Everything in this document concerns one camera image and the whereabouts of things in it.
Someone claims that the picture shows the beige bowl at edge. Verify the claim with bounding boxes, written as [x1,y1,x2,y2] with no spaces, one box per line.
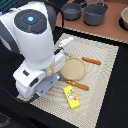
[121,7,128,30]

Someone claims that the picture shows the grey toy pot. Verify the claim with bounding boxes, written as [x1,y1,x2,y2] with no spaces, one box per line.
[84,0,107,26]
[61,2,87,21]

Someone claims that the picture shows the round wooden plate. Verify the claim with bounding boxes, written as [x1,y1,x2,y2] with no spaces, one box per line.
[60,57,87,81]

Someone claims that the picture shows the left grey toy pot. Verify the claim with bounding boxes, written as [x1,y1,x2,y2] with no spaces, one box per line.
[61,2,87,21]

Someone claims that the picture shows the knife with wooden handle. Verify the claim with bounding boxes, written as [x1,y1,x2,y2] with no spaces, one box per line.
[64,52,101,65]

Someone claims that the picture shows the woven beige placemat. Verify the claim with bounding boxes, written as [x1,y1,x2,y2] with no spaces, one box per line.
[16,32,120,128]

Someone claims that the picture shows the right grey toy pot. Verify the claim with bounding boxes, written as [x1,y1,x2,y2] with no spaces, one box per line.
[84,0,107,26]

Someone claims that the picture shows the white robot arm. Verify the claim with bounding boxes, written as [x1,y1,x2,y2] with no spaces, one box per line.
[0,0,65,102]

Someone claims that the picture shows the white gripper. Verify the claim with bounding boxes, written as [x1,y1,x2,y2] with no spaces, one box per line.
[13,52,65,101]

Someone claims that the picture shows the yellow butter box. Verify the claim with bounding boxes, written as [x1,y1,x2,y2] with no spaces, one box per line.
[63,85,80,109]

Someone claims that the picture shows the fork with wooden handle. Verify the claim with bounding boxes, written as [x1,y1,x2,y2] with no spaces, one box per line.
[57,75,89,90]

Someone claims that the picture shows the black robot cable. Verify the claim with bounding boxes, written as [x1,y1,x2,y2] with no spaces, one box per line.
[0,87,31,105]

